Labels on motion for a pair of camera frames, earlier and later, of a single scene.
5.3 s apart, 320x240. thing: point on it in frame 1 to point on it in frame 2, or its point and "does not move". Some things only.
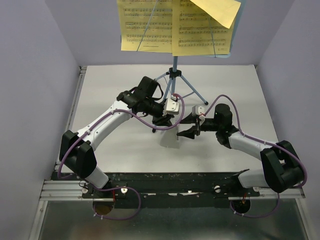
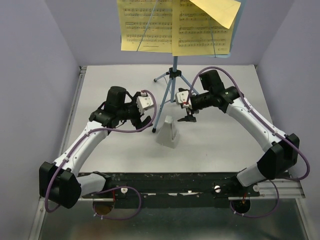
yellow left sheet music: x=157 y=36 does not move
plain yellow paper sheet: x=223 y=12 does not move
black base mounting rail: x=171 y=189 does not move
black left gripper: x=162 y=120 to x=137 y=122
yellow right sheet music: x=194 y=32 does not move
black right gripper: x=191 y=132 to x=189 y=117
